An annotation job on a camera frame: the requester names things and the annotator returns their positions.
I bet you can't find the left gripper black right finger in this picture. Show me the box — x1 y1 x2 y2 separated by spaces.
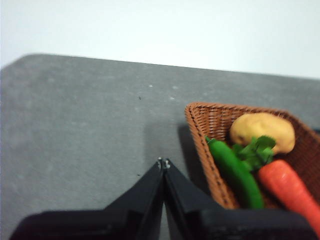
163 158 320 240

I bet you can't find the green pepper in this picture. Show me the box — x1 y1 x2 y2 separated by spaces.
204 136 265 210

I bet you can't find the brown woven wicker basket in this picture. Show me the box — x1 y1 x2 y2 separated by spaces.
184 101 320 213

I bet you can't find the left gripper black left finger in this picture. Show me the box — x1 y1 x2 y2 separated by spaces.
9 157 165 240

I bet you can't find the yellow-brown potato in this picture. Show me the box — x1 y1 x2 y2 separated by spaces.
229 112 296 155

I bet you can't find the orange carrot with green leaves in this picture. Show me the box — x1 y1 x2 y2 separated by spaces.
232 136 320 238

